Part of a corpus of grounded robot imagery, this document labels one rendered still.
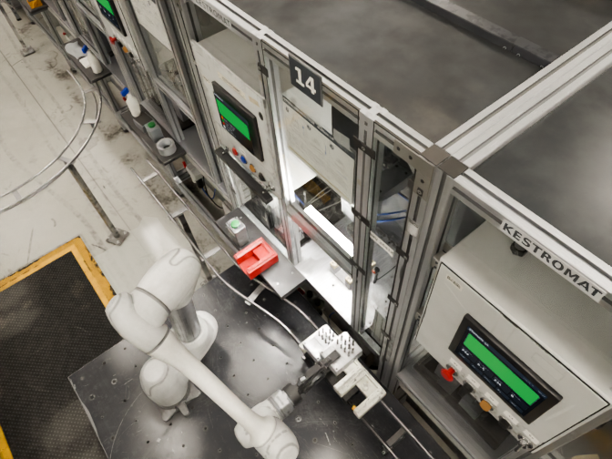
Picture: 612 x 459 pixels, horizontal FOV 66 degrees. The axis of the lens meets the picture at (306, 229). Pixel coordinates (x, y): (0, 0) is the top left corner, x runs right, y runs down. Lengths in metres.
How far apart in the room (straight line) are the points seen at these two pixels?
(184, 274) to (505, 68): 1.05
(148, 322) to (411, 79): 0.98
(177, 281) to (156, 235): 2.09
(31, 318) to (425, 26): 2.98
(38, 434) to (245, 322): 1.45
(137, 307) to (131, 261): 2.04
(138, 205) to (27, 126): 1.54
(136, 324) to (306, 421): 0.92
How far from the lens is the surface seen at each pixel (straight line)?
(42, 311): 3.56
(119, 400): 2.31
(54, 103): 5.06
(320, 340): 1.93
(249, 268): 2.07
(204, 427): 2.16
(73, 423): 3.14
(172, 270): 1.49
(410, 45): 1.29
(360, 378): 1.93
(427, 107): 1.11
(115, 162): 4.19
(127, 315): 1.46
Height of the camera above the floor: 2.71
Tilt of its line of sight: 54 degrees down
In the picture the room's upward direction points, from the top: 6 degrees counter-clockwise
